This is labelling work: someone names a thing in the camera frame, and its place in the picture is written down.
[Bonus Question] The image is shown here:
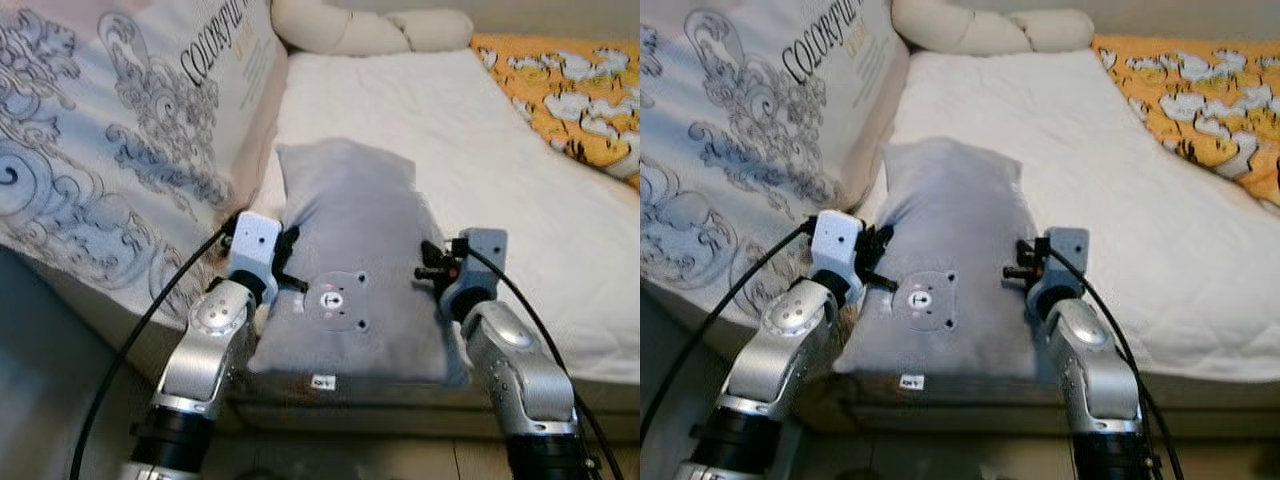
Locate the grey bear face pillow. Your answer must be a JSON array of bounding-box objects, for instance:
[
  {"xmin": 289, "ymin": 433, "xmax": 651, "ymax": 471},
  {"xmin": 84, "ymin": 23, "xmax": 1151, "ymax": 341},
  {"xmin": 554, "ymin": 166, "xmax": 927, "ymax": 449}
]
[
  {"xmin": 245, "ymin": 138, "xmax": 471, "ymax": 386},
  {"xmin": 832, "ymin": 138, "xmax": 1046, "ymax": 386}
]

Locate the white bed mattress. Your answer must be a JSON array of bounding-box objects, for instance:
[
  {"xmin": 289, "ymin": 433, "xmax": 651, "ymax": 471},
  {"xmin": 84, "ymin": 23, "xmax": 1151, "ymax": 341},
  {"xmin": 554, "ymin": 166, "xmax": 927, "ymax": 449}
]
[
  {"xmin": 870, "ymin": 48, "xmax": 1280, "ymax": 386},
  {"xmin": 255, "ymin": 48, "xmax": 641, "ymax": 386}
]

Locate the beige bed base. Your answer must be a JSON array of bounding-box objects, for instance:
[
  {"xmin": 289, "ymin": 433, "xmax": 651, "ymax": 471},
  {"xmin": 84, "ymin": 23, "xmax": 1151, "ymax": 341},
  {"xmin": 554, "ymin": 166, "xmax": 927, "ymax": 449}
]
[
  {"xmin": 210, "ymin": 370, "xmax": 641, "ymax": 443},
  {"xmin": 800, "ymin": 372, "xmax": 1280, "ymax": 441}
]

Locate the orange cartoon print blanket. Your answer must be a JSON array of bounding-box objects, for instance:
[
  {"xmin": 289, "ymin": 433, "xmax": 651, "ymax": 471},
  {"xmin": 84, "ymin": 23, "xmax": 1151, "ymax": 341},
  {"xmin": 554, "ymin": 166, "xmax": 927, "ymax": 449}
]
[
  {"xmin": 1090, "ymin": 33, "xmax": 1280, "ymax": 211},
  {"xmin": 470, "ymin": 33, "xmax": 641, "ymax": 191}
]

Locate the beige bolster pillow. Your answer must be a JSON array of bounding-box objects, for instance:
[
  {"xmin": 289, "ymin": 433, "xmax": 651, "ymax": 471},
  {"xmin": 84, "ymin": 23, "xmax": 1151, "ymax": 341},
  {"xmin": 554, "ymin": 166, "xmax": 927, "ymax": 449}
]
[
  {"xmin": 890, "ymin": 0, "xmax": 1096, "ymax": 56},
  {"xmin": 270, "ymin": 0, "xmax": 476, "ymax": 58}
]

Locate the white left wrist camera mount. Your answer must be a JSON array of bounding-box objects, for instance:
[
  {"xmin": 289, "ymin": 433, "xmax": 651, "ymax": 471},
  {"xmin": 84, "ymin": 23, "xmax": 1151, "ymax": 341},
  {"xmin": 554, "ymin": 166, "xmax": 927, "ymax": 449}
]
[
  {"xmin": 228, "ymin": 211, "xmax": 284, "ymax": 301},
  {"xmin": 810, "ymin": 210, "xmax": 866, "ymax": 299}
]

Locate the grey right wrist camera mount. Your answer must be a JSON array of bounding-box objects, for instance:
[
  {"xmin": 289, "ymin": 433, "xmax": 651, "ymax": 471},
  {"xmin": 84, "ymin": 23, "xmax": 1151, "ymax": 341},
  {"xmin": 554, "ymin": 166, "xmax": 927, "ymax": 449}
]
[
  {"xmin": 1028, "ymin": 228, "xmax": 1091, "ymax": 316},
  {"xmin": 440, "ymin": 228, "xmax": 508, "ymax": 321}
]

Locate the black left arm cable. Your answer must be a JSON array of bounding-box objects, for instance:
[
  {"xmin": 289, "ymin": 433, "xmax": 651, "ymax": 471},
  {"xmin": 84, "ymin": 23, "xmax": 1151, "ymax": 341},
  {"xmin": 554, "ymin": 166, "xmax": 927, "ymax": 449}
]
[
  {"xmin": 68, "ymin": 230, "xmax": 238, "ymax": 480},
  {"xmin": 640, "ymin": 226, "xmax": 817, "ymax": 477}
]

